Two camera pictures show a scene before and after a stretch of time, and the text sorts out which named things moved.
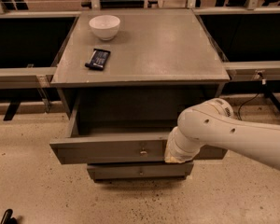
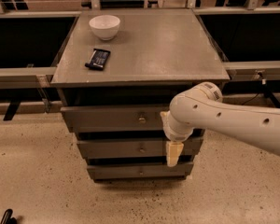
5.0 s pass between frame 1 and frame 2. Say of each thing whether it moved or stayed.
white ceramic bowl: stayed
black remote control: stayed
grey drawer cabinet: stayed
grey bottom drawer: stayed
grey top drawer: moved
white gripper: moved
